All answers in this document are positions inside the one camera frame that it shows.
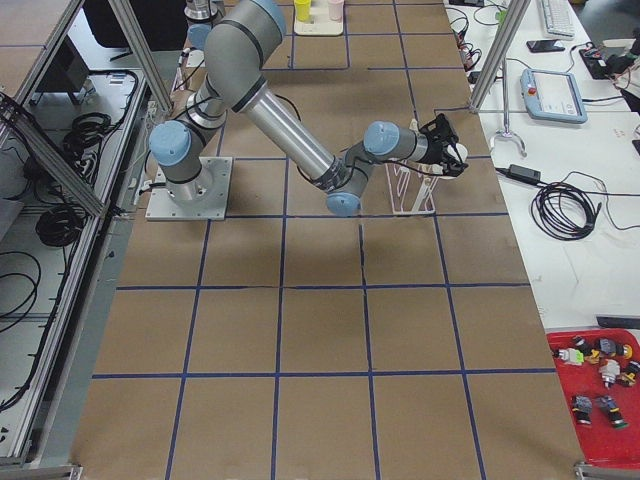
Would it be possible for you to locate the aluminium frame post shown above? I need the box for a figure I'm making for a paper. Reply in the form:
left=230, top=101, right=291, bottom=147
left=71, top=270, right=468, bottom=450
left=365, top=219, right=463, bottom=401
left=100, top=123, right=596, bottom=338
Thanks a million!
left=469, top=0, right=530, bottom=113

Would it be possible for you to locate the blue teach pendant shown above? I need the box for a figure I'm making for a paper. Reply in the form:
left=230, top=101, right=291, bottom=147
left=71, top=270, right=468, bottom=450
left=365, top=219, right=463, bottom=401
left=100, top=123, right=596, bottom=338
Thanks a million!
left=520, top=68, right=588, bottom=124

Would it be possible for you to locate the white keyboard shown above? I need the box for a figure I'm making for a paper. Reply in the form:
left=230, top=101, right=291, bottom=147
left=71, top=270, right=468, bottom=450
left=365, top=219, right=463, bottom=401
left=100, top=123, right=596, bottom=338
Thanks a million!
left=538, top=0, right=575, bottom=39

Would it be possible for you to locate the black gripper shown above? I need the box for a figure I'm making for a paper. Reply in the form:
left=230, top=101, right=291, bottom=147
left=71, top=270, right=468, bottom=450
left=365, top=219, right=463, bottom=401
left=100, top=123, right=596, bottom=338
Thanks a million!
left=418, top=113, right=459, bottom=176

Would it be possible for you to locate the black smartphone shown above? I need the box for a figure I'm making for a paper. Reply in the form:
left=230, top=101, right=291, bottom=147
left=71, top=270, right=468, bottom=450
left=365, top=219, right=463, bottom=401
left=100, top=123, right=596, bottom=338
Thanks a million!
left=526, top=39, right=565, bottom=54

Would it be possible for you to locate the black power adapter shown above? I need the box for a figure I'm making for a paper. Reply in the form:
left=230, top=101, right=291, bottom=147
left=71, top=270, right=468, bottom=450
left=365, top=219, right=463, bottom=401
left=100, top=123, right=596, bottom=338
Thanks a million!
left=496, top=164, right=541, bottom=186

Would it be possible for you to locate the white cup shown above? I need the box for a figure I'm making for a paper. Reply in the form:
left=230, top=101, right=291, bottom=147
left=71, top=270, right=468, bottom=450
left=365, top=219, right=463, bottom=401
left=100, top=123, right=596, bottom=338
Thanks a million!
left=443, top=143, right=468, bottom=178

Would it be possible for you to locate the white wire cup rack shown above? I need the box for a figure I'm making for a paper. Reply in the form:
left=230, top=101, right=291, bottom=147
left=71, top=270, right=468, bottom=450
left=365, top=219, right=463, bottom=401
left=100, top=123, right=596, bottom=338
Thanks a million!
left=384, top=119, right=438, bottom=216

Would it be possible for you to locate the red parts tray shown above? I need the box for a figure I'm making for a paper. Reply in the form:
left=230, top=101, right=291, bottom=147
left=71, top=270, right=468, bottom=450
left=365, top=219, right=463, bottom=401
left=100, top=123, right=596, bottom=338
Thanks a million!
left=547, top=328, right=639, bottom=470

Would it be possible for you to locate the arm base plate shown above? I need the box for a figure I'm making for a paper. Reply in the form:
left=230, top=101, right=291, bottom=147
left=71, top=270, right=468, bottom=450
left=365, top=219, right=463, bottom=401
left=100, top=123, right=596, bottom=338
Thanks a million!
left=146, top=157, right=233, bottom=221

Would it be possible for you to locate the yellow cup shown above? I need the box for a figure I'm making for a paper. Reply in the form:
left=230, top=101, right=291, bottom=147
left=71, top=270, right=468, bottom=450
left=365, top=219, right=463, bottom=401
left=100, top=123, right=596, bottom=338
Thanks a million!
left=294, top=0, right=312, bottom=22

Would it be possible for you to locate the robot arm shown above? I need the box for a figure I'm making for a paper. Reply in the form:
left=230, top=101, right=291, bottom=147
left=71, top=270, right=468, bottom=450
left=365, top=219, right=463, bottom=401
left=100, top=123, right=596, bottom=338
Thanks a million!
left=184, top=0, right=226, bottom=50
left=147, top=1, right=468, bottom=220

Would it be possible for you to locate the cream serving tray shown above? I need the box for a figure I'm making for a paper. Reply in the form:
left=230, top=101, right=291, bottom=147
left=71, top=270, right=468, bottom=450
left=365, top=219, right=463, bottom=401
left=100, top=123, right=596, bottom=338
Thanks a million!
left=294, top=5, right=344, bottom=37

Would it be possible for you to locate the pink cup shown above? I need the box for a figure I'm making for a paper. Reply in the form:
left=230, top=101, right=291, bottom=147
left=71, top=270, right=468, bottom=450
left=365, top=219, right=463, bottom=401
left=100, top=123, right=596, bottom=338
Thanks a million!
left=327, top=0, right=344, bottom=22

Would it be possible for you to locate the coiled black cable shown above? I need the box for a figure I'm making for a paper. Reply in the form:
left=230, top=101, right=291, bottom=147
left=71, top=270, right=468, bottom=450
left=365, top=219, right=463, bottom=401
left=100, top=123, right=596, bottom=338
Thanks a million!
left=530, top=172, right=609, bottom=242

